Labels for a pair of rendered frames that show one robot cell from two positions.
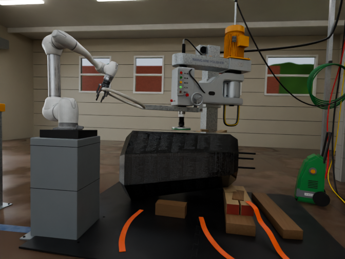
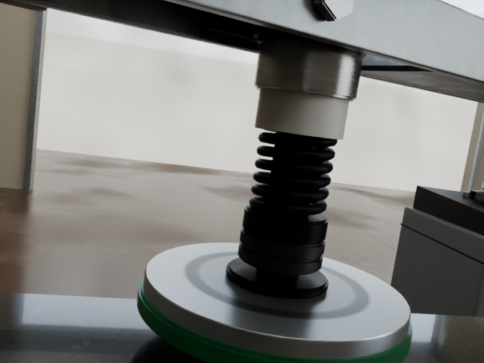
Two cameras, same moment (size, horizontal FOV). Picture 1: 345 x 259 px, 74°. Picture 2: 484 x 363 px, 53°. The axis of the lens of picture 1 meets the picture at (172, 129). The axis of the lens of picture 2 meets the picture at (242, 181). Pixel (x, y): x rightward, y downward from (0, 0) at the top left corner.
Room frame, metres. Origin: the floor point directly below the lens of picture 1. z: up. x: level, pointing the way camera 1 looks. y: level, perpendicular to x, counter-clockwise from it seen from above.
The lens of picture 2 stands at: (3.01, -0.27, 1.01)
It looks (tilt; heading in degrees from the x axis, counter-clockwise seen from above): 8 degrees down; 161
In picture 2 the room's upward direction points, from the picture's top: 8 degrees clockwise
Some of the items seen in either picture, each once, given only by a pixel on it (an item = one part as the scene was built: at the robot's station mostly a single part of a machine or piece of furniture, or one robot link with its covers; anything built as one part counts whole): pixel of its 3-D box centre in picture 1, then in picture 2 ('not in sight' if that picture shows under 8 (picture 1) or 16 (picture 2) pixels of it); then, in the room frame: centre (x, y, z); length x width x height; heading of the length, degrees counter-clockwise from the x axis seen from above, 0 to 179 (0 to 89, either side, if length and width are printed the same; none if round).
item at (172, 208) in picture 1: (171, 208); not in sight; (2.26, -0.01, 0.07); 0.30 x 0.12 x 0.12; 77
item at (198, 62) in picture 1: (210, 65); not in sight; (2.76, -0.43, 1.62); 0.96 x 0.25 x 0.17; 109
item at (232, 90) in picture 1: (232, 90); not in sight; (2.86, -0.72, 1.34); 0.19 x 0.19 x 0.20
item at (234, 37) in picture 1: (234, 44); not in sight; (2.85, -0.73, 1.90); 0.31 x 0.28 x 0.40; 19
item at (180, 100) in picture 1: (188, 89); not in sight; (2.68, -0.18, 1.32); 0.36 x 0.22 x 0.45; 109
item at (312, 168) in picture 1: (312, 166); not in sight; (2.82, -1.75, 0.43); 0.35 x 0.35 x 0.87; 64
